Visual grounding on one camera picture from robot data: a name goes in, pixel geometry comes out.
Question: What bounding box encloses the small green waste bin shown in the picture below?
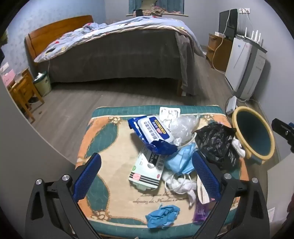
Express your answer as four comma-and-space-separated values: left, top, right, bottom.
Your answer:
33, 71, 52, 97

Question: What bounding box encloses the pile of clothes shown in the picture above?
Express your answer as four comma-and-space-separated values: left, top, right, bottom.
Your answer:
149, 7, 182, 15

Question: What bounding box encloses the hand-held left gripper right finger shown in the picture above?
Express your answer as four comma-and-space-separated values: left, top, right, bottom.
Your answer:
192, 151, 270, 239

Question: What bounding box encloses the wooden nightstand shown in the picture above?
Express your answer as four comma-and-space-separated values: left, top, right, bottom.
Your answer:
208, 33, 233, 73

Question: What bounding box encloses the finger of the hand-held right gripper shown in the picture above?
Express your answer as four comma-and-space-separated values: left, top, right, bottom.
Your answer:
271, 118, 294, 152

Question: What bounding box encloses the black plastic bag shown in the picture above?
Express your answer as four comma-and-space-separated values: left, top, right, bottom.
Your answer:
194, 122, 240, 170

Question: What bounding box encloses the grey appliance cabinet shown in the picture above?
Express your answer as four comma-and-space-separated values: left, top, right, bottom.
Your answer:
235, 34, 268, 100

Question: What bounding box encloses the white and green medicine box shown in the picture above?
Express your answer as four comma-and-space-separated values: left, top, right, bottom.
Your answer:
129, 144, 168, 190

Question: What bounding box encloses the yellow rimmed trash bin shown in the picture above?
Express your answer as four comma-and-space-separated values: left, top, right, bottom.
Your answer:
232, 106, 275, 165

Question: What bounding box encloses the white router with antennas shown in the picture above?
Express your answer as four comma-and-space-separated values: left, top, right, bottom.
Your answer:
243, 27, 262, 42

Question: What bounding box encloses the blue rubber glove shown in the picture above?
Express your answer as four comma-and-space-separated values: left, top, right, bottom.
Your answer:
145, 204, 181, 228

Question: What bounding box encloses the blue face mask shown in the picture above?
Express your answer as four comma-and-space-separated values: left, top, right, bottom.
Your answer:
164, 144, 201, 192

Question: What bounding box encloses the silver pill blister pack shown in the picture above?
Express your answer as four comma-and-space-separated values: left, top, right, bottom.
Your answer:
159, 106, 181, 126

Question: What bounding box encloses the black monitor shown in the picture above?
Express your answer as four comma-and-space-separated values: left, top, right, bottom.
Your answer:
218, 9, 238, 39

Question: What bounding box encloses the pink paper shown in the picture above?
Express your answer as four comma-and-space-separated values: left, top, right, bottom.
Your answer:
1, 69, 15, 86

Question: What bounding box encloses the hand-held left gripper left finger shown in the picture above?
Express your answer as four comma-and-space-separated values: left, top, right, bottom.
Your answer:
25, 153, 103, 239

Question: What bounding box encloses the teal and orange printed mat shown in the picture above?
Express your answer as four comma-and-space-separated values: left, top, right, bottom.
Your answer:
76, 105, 250, 233

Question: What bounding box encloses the white tissue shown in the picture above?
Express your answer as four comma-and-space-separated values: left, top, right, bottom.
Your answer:
171, 178, 198, 208
232, 139, 246, 158

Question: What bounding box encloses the wooden chair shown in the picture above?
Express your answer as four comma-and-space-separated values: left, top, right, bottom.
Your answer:
7, 68, 45, 123

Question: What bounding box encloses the blue wet wipes packet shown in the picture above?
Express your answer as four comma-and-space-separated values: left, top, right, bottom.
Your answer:
127, 115, 178, 155

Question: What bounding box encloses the white paper packet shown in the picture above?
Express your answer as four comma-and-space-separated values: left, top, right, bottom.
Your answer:
196, 175, 217, 204

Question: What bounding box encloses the white power cable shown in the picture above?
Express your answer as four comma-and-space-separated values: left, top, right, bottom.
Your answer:
211, 9, 231, 70

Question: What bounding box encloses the clear plastic bag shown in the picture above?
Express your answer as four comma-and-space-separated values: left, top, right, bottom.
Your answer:
169, 114, 201, 146

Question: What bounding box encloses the purple packet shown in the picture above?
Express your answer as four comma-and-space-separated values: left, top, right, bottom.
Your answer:
192, 202, 210, 224

